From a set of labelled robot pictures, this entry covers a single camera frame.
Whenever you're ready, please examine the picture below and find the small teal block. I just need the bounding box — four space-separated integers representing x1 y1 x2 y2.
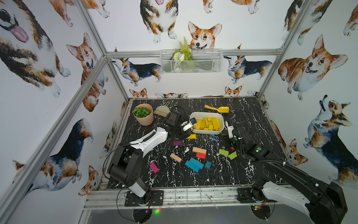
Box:
205 161 212 169

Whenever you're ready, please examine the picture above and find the natural wood block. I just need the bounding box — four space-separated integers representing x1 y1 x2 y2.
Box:
193 147 207 154
170 153 182 163

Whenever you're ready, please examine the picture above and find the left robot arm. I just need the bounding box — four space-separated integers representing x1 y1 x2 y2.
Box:
107 106 197 199

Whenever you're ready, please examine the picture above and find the natural wood block upper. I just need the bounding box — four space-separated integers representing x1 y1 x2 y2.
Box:
193 147 207 154

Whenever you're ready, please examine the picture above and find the natural wood block lower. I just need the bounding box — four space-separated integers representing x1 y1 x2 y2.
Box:
170 153 182 163

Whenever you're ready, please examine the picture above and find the red block in pile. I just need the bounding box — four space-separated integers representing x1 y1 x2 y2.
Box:
196 152 206 159

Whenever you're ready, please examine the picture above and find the green block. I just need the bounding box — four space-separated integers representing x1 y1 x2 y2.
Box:
219 149 229 156
228 152 237 160

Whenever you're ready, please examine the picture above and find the teal long block rear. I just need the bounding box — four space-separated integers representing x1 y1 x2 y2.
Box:
190 158 204 169

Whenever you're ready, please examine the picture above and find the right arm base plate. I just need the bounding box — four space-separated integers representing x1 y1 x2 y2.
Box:
237 188 276 203

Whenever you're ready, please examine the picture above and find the teal long block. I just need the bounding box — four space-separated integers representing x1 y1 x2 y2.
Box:
185 161 200 173
190 158 204 169

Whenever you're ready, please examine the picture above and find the blue grid block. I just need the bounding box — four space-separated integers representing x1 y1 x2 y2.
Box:
209 135 219 142

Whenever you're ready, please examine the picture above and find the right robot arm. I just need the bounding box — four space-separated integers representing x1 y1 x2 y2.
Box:
224 121 348 224

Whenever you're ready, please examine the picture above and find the purple block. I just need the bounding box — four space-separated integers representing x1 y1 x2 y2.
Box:
173 141 183 147

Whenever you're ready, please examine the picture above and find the magenta block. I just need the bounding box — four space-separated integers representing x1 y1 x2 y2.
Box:
150 162 159 173

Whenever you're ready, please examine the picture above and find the green block right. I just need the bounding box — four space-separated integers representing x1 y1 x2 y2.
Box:
228 152 237 160

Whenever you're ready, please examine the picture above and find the teal long block front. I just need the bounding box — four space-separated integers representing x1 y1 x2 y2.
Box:
185 161 200 173

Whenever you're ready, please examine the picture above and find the terracotta pot with plant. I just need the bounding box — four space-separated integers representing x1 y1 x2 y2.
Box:
132 104 154 126

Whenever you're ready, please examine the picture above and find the artificial fern and flower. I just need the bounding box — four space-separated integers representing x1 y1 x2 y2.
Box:
171 37 193 73

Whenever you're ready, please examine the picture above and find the white plastic bin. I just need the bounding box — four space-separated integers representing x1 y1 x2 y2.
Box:
190 112 224 135

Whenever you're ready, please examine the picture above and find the yellow toy shovel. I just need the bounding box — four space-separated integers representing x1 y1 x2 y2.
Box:
205 105 229 113

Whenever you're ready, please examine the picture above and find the white wire wall basket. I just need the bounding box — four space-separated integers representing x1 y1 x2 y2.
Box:
160 50 223 74

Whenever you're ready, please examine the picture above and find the green block left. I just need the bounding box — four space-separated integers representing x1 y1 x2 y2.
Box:
219 149 229 156

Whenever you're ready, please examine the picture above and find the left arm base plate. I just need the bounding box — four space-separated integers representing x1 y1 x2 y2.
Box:
125 190 164 207

